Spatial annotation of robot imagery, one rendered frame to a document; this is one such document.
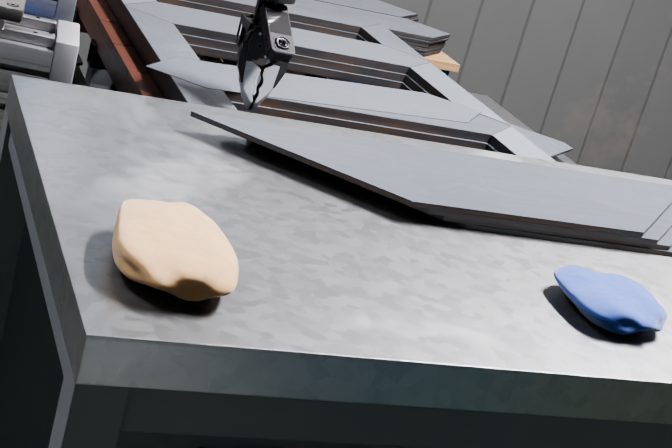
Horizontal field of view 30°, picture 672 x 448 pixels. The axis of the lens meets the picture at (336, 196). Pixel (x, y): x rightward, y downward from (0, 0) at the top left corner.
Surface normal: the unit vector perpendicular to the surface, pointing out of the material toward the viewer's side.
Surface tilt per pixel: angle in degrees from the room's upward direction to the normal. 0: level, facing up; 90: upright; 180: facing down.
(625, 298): 4
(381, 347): 0
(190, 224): 6
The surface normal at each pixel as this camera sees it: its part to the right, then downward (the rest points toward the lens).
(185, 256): 0.18, -0.87
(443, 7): 0.18, 0.36
